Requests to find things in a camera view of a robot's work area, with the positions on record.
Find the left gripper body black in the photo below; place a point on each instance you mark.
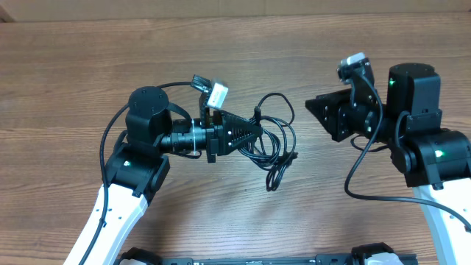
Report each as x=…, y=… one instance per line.
x=213, y=136

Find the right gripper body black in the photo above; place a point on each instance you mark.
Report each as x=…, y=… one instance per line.
x=344, y=122

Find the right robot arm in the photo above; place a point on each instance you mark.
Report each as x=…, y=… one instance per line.
x=435, y=161

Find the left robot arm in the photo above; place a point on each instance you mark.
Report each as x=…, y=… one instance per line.
x=156, y=128

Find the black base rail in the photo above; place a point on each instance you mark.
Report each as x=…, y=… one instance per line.
x=377, y=253

